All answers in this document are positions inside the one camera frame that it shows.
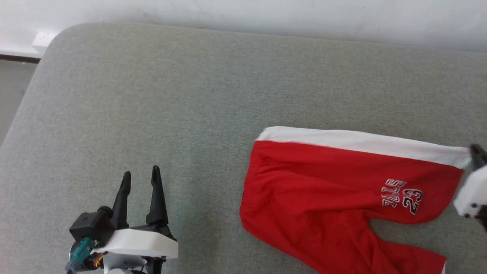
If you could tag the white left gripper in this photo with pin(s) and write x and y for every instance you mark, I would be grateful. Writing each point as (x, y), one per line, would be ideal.
(140, 241)

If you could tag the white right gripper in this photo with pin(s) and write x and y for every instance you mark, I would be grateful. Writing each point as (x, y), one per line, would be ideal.
(473, 190)

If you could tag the dark skirting strip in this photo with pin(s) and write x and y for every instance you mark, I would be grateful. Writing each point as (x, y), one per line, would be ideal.
(19, 58)

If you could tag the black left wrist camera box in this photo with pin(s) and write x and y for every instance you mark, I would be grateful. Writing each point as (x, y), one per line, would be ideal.
(91, 226)

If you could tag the red basketball shorts white trim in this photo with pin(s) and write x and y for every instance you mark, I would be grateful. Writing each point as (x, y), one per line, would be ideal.
(323, 190)

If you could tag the grey fabric sofa seat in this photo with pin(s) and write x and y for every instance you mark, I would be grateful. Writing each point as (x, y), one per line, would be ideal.
(152, 106)

